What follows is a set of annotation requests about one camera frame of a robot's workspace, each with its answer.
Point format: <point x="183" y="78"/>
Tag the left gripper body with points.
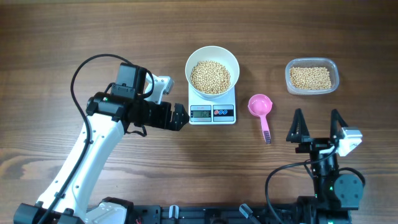
<point x="159" y="114"/>

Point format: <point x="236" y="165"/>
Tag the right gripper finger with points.
<point x="336" y="120"/>
<point x="298" y="132"/>

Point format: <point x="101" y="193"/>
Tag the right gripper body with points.
<point x="314" y="146"/>

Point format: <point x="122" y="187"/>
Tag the pink plastic scoop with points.
<point x="260" y="105"/>

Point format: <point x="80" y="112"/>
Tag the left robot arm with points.
<point x="134" y="98"/>

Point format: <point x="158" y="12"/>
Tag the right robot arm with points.
<point x="337" y="191"/>

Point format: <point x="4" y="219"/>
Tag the white digital kitchen scale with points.
<point x="214" y="111"/>

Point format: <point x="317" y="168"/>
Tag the soybeans in white bowl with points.
<point x="210" y="77"/>

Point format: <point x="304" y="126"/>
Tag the white bowl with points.
<point x="218" y="54"/>

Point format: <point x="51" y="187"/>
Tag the pile of soybeans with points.
<point x="310" y="78"/>

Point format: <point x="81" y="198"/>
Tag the clear plastic container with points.
<point x="312" y="62"/>

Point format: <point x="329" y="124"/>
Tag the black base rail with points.
<point x="217" y="214"/>

